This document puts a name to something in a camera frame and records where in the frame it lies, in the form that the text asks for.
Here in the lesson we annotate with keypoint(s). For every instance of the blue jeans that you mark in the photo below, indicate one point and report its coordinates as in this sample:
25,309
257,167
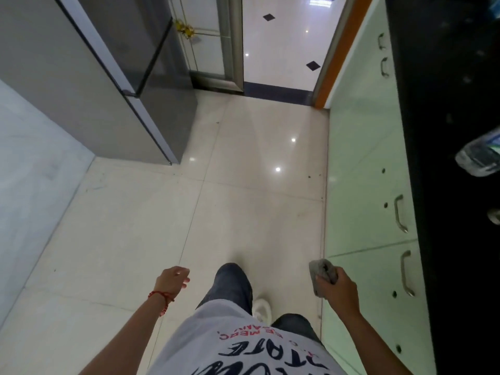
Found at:
232,285

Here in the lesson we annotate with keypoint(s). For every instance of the person's left forearm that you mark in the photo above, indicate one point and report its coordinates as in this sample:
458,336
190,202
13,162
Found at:
125,339

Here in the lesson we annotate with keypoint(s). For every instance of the person's right thumb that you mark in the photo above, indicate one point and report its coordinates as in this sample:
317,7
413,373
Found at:
322,284

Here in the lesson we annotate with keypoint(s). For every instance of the metal framed glass door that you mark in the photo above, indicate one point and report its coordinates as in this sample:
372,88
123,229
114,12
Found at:
213,38

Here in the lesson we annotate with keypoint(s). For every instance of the person's left hand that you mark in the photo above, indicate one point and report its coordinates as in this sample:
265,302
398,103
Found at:
168,281

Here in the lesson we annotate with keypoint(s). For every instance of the person's right hand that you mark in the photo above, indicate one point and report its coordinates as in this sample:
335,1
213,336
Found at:
342,294

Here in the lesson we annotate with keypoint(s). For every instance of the yellow door ornament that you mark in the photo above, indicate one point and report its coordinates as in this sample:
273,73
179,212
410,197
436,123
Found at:
184,29

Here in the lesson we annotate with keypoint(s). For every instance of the grey cleaning cloth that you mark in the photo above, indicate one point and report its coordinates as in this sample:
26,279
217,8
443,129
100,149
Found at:
321,269

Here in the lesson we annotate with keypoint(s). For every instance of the person's left thumb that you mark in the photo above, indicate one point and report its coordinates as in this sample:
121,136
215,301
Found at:
185,283

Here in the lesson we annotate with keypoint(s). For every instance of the white printed t-shirt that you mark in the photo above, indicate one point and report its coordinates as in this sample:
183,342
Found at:
234,347

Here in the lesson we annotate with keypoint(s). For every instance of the white shoe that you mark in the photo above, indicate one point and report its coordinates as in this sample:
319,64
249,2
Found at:
262,308

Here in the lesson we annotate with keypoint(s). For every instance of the grey refrigerator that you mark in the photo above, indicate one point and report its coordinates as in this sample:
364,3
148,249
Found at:
78,70

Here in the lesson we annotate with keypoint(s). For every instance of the clear plastic water bottle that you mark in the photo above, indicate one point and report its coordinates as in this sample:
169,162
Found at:
478,156

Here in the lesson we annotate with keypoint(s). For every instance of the person's right forearm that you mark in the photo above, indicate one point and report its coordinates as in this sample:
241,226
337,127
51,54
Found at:
369,343

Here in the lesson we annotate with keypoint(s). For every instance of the pale green cabinet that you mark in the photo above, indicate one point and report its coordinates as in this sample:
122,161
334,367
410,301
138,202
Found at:
363,152

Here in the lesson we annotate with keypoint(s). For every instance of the orange wooden door frame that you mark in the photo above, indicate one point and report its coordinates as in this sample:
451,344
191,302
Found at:
339,50

